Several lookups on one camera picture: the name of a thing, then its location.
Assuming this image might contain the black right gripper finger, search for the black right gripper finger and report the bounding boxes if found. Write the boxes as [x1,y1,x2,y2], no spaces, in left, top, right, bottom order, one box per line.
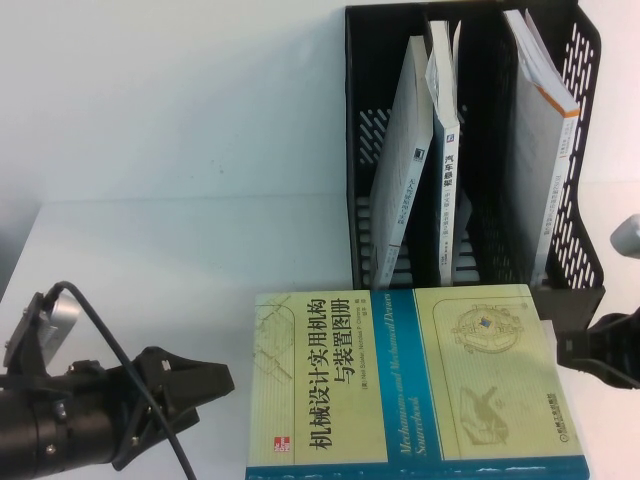
[555,307,640,372]
[574,367,640,392]

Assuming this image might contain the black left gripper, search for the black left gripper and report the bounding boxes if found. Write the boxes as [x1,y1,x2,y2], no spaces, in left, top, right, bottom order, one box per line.
[59,344,236,472]

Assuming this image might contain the yellow teal mechanical design book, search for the yellow teal mechanical design book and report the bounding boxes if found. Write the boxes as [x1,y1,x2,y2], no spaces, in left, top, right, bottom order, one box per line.
[244,283,591,480]

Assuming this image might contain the white book orange stripe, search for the white book orange stripe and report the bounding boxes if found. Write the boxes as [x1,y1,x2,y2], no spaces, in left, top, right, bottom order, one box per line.
[502,9,582,289]

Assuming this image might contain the white-spine car book teal cover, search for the white-spine car book teal cover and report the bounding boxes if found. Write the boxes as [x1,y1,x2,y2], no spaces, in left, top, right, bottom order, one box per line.
[423,20,462,289]

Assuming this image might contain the thin white grey-spine book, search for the thin white grey-spine book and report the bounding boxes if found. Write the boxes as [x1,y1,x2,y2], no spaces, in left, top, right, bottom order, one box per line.
[368,35,435,290]

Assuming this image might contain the black camera cable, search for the black camera cable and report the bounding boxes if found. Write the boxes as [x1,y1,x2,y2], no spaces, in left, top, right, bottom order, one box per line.
[47,280,200,480]

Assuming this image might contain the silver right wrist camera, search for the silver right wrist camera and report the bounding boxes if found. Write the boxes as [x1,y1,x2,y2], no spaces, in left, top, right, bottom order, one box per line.
[610,213,640,259]

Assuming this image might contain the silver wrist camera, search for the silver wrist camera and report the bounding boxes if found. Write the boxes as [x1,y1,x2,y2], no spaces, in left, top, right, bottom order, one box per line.
[610,213,640,259]
[7,288,81,386]

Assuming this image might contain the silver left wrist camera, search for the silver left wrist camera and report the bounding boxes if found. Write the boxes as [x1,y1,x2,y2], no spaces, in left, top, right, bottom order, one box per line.
[7,288,81,386]

